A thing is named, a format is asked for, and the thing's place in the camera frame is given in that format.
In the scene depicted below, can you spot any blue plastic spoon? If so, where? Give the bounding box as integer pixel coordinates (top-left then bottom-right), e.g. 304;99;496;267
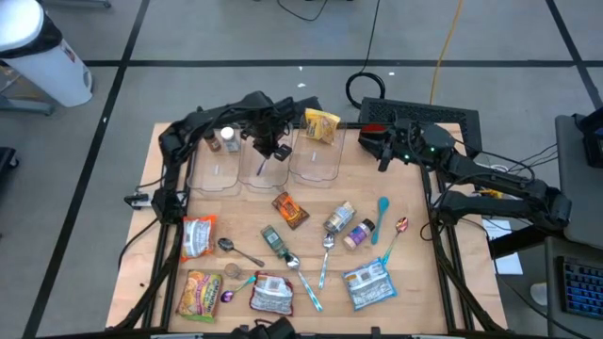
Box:
370;196;391;246

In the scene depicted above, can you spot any orange ramen packet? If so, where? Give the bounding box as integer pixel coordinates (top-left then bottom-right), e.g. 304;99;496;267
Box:
181;215;218;263

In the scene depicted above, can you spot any white label spice jar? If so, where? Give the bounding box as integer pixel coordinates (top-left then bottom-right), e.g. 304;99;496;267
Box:
220;125;241;153

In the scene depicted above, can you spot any yellow green ramen packet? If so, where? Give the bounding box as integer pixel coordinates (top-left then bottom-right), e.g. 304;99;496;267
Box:
175;269;223;324

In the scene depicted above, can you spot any white paper sheet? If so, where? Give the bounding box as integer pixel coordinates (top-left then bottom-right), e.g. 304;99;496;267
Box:
481;218;525;277

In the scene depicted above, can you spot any black device on desk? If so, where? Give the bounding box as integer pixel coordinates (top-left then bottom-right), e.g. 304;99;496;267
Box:
573;106;603;170

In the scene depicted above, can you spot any clear plastic bin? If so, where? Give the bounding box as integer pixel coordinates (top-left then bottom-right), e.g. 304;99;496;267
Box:
287;111;349;184
187;120;244;186
236;119;294;190

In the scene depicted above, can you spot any green spice jar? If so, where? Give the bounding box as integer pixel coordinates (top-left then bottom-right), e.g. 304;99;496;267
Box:
260;224;289;260

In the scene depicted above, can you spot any red ramen packet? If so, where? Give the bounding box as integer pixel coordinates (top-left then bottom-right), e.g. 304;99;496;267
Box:
249;270;295;317

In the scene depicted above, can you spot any black wedge panel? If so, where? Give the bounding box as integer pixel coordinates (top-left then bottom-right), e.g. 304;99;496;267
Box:
282;96;325;124

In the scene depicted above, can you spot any white trash bin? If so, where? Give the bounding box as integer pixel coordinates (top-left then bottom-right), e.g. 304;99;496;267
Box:
0;0;94;108

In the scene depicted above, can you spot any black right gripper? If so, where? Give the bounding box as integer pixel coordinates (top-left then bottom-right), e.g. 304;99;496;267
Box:
357;117;457;173

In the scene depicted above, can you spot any black support beam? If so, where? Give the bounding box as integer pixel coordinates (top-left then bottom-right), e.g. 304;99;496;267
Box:
487;220;565;261

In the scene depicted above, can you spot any purple label spice jar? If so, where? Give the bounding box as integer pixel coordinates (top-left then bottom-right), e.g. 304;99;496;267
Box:
342;218;377;250

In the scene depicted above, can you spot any black cable loop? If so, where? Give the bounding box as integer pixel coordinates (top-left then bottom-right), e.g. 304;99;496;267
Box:
276;0;322;23

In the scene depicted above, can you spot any silver spoon striped handle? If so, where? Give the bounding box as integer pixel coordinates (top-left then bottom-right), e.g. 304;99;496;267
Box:
285;252;325;314
318;233;336;291

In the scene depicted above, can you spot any black perforated panel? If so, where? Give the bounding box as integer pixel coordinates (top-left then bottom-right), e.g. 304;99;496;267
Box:
358;97;483;161

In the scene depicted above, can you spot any grey desk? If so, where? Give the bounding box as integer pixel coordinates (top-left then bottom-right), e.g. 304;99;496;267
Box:
554;114;603;250

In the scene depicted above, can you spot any brown spice jar black lid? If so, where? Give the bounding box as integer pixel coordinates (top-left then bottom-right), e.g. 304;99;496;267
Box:
203;129;222;153

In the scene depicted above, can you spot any grey keyboard table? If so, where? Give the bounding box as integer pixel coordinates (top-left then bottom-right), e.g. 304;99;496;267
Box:
545;234;603;339

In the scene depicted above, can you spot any iridescent spoon teal handle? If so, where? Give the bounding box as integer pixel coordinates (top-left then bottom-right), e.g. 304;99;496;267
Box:
380;218;410;267

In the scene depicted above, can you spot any orange snack packet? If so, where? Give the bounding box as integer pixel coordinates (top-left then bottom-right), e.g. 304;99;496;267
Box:
271;191;312;231

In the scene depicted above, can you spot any black coiled cable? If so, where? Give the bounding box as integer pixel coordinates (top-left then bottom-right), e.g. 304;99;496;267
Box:
345;0;386;110

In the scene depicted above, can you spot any yellow Maruchan ramen packet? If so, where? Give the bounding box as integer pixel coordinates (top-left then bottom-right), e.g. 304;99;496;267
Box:
303;107;342;146

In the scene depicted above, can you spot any backlit keyboard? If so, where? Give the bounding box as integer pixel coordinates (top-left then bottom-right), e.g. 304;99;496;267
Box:
558;256;603;321

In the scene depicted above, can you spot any yellow cable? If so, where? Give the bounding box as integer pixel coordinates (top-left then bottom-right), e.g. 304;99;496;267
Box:
429;0;464;105

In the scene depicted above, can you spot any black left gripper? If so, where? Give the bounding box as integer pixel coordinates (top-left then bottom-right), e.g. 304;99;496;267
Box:
239;105;293;164

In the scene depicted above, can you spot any gold lid spice jar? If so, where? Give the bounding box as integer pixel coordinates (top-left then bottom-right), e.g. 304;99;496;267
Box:
322;201;357;235

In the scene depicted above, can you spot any white computer mouse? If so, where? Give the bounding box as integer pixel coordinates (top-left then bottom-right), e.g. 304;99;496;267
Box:
530;282;548;307

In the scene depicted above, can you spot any blue ramen packet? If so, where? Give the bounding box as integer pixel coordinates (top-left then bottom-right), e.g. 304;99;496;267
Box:
342;257;398;312

